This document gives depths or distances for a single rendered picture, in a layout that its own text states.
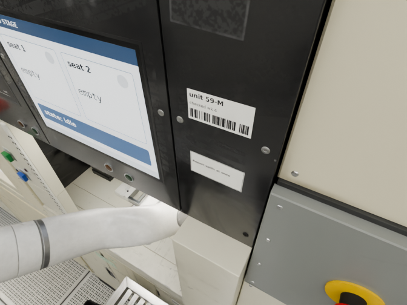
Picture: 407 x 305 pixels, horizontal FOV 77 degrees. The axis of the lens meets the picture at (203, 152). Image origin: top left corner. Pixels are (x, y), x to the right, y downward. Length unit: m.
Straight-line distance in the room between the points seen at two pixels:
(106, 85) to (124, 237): 0.33
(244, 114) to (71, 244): 0.42
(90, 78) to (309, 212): 0.32
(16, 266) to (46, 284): 1.61
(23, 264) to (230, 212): 0.35
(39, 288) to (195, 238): 1.79
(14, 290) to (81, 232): 1.69
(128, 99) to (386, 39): 0.27
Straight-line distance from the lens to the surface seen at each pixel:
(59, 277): 2.13
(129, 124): 0.37
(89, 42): 0.35
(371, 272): 0.36
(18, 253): 0.53
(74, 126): 0.51
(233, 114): 0.26
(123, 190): 1.17
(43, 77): 0.48
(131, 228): 0.56
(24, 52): 0.49
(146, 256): 1.03
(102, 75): 0.36
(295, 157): 0.28
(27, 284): 2.21
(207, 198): 0.38
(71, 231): 0.55
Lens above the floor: 1.79
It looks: 44 degrees down
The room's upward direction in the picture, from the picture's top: straight up
